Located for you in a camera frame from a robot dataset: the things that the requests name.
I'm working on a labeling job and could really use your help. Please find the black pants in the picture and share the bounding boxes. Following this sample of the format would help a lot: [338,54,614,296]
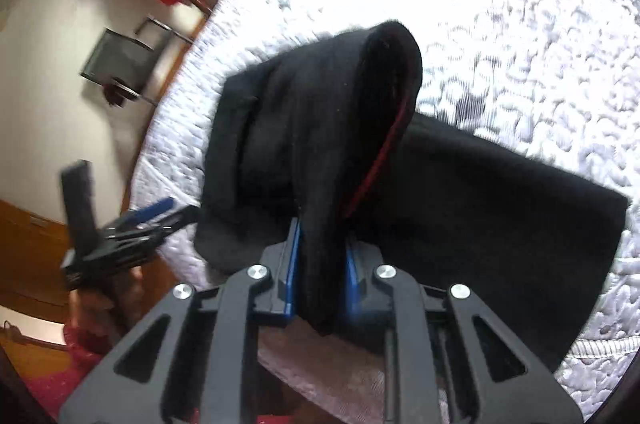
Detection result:
[194,22,628,369]

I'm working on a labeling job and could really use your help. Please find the red sleeve left forearm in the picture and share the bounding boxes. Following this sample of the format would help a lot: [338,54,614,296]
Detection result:
[24,321,112,421]

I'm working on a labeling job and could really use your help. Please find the person left hand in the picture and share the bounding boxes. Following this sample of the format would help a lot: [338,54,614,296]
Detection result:
[70,267,144,345]

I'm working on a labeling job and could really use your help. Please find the black mesh chair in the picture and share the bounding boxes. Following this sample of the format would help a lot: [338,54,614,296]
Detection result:
[80,15,194,107]

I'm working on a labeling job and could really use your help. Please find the grey quilted mattress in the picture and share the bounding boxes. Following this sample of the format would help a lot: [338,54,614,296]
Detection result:
[129,0,639,423]

